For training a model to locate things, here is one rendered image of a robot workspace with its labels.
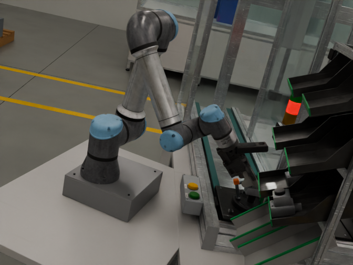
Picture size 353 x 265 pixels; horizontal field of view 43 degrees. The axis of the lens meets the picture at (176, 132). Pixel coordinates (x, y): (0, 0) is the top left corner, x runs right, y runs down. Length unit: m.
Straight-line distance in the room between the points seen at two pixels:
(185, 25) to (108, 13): 3.45
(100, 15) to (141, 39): 8.32
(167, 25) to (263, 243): 0.79
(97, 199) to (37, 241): 0.29
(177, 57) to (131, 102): 4.99
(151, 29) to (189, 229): 0.75
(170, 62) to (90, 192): 5.11
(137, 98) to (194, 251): 0.60
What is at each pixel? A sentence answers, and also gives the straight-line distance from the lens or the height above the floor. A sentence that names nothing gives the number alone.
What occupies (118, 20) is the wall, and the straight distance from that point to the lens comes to 9.77.
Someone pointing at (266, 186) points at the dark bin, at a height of 1.20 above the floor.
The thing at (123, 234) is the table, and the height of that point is 0.86.
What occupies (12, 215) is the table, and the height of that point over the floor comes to 0.86.
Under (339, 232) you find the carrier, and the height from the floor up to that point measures 0.97.
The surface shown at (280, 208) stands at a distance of 1.29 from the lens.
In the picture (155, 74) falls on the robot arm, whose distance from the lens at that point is 1.51.
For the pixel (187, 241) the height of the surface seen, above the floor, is 0.86.
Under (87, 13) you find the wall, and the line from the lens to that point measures 9.87.
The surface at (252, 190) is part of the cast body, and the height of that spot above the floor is 1.05.
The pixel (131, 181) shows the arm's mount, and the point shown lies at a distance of 1.77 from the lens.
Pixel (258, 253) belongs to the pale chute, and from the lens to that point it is 1.44.
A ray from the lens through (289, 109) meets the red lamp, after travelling 1.84.
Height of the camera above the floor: 1.81
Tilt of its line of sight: 22 degrees down
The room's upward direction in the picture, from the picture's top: 13 degrees clockwise
